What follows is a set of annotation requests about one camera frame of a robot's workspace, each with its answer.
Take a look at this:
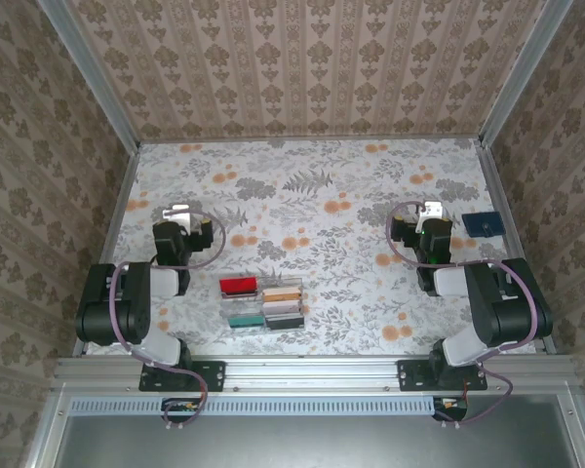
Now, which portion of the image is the navy blue card holder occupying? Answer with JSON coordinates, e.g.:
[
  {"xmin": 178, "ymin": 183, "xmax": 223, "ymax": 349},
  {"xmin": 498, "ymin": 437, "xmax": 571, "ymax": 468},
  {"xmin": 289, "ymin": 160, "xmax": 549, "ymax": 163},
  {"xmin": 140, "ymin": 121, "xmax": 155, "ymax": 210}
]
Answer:
[{"xmin": 461, "ymin": 211, "xmax": 506, "ymax": 239}]

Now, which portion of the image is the clear acrylic card organizer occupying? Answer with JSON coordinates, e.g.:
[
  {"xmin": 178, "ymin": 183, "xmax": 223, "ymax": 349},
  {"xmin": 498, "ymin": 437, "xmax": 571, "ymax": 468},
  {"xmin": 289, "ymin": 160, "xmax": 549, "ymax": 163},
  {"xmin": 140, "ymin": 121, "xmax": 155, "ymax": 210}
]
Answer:
[{"xmin": 218, "ymin": 275, "xmax": 308, "ymax": 332}]

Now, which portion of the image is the orange card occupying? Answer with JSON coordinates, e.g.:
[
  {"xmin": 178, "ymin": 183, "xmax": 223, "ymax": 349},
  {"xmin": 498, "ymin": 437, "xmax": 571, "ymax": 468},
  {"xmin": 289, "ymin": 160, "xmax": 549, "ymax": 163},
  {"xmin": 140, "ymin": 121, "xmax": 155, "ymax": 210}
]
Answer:
[{"xmin": 261, "ymin": 287, "xmax": 303, "ymax": 301}]

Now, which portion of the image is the pale pink card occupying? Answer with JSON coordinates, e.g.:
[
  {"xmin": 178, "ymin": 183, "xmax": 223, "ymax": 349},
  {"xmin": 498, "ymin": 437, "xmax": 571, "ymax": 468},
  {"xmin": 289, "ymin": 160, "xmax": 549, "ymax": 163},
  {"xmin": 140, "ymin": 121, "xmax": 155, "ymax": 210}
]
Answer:
[{"xmin": 262, "ymin": 299, "xmax": 303, "ymax": 316}]

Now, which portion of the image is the red card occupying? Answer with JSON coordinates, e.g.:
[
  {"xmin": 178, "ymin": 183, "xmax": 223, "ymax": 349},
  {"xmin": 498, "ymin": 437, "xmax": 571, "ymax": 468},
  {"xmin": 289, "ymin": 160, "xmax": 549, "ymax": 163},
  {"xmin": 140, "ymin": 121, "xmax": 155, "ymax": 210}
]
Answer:
[{"xmin": 218, "ymin": 276, "xmax": 259, "ymax": 296}]

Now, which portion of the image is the floral patterned table cover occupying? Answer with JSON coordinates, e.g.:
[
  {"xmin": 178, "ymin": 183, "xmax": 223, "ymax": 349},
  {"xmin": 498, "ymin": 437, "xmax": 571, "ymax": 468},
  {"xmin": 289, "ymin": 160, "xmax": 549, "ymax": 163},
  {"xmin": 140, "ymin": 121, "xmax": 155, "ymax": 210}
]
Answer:
[{"xmin": 85, "ymin": 138, "xmax": 537, "ymax": 357}]

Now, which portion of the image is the black base connector box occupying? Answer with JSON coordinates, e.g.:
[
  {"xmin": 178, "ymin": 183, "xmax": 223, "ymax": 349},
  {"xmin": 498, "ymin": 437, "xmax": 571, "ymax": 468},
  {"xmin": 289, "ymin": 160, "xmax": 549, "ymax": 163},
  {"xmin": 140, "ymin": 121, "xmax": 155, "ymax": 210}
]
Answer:
[
  {"xmin": 161, "ymin": 397, "xmax": 202, "ymax": 423},
  {"xmin": 432, "ymin": 395, "xmax": 469, "ymax": 421}
]

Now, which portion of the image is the grey metal sheet panel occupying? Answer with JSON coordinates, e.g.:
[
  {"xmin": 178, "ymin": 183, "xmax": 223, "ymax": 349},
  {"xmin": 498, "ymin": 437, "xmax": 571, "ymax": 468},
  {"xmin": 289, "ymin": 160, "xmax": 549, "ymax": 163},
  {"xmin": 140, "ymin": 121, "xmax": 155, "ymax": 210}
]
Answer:
[{"xmin": 26, "ymin": 389, "xmax": 585, "ymax": 468}]

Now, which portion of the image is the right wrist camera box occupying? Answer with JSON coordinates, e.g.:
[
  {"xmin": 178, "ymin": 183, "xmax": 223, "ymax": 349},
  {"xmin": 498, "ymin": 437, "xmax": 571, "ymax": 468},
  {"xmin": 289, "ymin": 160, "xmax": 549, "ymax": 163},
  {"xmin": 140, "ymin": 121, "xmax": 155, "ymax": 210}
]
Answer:
[{"xmin": 416, "ymin": 199, "xmax": 444, "ymax": 230}]

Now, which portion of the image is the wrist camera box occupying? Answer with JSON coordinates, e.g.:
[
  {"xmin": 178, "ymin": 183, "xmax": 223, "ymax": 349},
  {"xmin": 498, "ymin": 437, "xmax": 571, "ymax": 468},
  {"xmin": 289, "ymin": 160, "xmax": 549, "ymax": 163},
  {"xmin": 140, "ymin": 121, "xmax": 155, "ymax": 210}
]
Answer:
[
  {"xmin": 416, "ymin": 199, "xmax": 444, "ymax": 230},
  {"xmin": 161, "ymin": 203, "xmax": 192, "ymax": 228}
]

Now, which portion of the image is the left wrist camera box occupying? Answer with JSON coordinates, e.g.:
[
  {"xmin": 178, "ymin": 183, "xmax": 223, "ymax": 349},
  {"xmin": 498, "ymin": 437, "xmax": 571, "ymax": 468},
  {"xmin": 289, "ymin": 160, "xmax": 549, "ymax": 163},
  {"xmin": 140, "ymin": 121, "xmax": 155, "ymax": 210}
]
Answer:
[{"xmin": 161, "ymin": 203, "xmax": 192, "ymax": 228}]

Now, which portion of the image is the aluminium table side rail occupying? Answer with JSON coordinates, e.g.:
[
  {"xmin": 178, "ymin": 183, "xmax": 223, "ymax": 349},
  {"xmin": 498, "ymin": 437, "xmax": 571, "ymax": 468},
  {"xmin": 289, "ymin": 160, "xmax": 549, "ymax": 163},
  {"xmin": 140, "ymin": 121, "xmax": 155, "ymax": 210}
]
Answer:
[
  {"xmin": 71, "ymin": 143, "xmax": 141, "ymax": 357},
  {"xmin": 473, "ymin": 138, "xmax": 558, "ymax": 355}
]

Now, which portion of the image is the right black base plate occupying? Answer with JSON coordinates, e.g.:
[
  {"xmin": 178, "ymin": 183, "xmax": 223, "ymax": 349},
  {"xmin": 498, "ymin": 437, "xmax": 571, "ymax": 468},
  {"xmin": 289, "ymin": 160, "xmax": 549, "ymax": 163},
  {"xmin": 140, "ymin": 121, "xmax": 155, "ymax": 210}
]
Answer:
[{"xmin": 398, "ymin": 359, "xmax": 488, "ymax": 393}]

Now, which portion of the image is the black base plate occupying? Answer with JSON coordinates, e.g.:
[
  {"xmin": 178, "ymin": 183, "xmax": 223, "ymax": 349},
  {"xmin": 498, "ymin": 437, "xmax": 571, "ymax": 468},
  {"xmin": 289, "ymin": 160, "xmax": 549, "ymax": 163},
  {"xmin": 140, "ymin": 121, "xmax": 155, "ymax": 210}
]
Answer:
[
  {"xmin": 138, "ymin": 359, "xmax": 226, "ymax": 393},
  {"xmin": 398, "ymin": 359, "xmax": 488, "ymax": 393}
]

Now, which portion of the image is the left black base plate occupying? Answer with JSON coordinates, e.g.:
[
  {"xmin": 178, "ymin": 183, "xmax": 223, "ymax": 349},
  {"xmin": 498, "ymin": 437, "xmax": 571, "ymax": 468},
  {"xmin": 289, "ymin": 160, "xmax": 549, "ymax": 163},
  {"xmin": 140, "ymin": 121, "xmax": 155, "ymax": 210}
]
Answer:
[{"xmin": 138, "ymin": 359, "xmax": 226, "ymax": 393}]

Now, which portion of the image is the aluminium table end rail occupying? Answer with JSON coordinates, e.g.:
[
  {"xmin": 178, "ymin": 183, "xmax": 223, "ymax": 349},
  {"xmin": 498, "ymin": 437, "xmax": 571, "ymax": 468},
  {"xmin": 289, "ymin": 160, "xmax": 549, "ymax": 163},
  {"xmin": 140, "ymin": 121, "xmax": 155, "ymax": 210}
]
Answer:
[{"xmin": 136, "ymin": 136, "xmax": 484, "ymax": 145}]

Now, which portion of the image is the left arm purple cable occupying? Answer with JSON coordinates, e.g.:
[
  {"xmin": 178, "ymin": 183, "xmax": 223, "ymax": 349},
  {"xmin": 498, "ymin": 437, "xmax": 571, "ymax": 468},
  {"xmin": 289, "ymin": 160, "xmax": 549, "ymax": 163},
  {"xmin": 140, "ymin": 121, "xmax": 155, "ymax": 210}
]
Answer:
[{"xmin": 107, "ymin": 209, "xmax": 226, "ymax": 430}]

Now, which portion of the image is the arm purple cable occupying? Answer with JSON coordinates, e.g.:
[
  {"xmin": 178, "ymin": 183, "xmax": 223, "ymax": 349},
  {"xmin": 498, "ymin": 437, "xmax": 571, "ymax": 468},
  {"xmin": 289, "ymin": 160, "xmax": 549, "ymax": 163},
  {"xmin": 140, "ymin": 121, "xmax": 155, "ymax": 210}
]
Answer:
[
  {"xmin": 107, "ymin": 209, "xmax": 226, "ymax": 430},
  {"xmin": 386, "ymin": 201, "xmax": 541, "ymax": 430}
]

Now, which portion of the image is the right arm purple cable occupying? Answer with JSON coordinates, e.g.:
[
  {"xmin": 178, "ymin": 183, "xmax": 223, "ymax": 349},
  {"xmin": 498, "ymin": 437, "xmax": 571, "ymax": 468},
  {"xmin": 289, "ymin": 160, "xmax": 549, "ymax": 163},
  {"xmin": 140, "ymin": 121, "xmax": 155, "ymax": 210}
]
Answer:
[{"xmin": 386, "ymin": 201, "xmax": 541, "ymax": 430}]

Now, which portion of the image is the aluminium frame post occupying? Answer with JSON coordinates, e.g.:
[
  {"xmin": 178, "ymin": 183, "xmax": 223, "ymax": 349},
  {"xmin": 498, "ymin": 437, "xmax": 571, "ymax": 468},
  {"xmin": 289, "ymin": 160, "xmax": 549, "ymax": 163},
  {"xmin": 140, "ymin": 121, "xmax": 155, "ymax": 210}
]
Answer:
[
  {"xmin": 478, "ymin": 0, "xmax": 575, "ymax": 147},
  {"xmin": 37, "ymin": 0, "xmax": 141, "ymax": 150}
]

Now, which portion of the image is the aluminium mounting rail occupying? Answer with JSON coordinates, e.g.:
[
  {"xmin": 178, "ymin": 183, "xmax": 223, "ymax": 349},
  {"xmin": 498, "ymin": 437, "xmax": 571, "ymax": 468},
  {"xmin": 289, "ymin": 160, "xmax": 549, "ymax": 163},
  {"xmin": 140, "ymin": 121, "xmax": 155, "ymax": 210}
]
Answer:
[{"xmin": 53, "ymin": 354, "xmax": 577, "ymax": 391}]

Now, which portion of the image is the grey slotted cable duct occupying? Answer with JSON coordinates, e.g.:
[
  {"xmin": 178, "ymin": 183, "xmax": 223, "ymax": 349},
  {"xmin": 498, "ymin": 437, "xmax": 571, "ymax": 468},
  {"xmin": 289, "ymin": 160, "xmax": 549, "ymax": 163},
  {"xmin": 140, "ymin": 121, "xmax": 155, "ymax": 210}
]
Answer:
[{"xmin": 70, "ymin": 396, "xmax": 469, "ymax": 416}]

